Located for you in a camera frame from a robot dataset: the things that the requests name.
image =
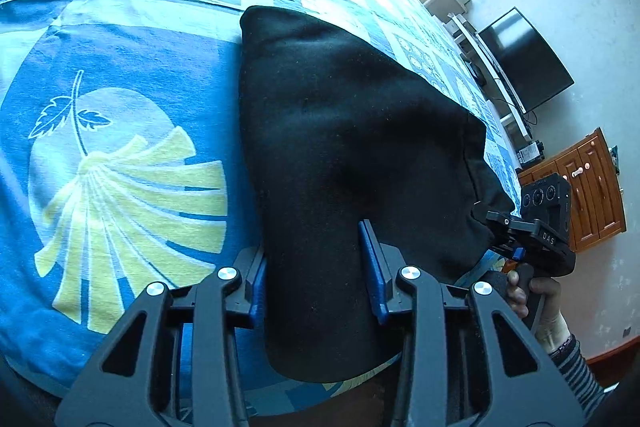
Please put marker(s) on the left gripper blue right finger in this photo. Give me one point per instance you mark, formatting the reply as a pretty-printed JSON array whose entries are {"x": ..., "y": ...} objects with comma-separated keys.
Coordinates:
[{"x": 376, "y": 272}]

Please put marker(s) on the right forearm striped sleeve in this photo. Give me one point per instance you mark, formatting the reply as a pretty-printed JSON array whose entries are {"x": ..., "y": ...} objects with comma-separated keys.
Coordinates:
[{"x": 577, "y": 374}]

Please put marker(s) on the brown wooden cabinet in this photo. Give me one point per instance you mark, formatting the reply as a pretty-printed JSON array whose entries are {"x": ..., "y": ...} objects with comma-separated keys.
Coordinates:
[{"x": 596, "y": 200}]

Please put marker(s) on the white tv cabinet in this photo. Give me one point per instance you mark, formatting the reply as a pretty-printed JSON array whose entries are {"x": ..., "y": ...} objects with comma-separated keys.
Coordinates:
[{"x": 498, "y": 91}]

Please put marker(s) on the right hand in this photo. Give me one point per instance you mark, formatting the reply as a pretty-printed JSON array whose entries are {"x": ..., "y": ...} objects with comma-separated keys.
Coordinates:
[{"x": 552, "y": 330}]

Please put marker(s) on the blue patterned bed sheet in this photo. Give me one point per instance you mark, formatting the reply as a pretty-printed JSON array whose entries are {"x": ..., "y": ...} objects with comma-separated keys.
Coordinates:
[{"x": 121, "y": 159}]

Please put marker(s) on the black television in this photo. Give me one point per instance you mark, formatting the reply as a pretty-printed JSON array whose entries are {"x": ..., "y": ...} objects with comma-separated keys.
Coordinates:
[{"x": 534, "y": 71}]

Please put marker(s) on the black pants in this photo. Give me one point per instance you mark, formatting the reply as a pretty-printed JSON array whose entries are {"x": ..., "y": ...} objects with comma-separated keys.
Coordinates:
[{"x": 335, "y": 132}]

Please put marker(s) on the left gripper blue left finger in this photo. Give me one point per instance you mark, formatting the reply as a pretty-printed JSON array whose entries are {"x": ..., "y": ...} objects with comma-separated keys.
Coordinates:
[{"x": 255, "y": 285}]

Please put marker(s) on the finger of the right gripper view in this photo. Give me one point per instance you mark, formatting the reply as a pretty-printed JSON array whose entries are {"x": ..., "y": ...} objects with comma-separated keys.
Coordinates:
[{"x": 489, "y": 216}]

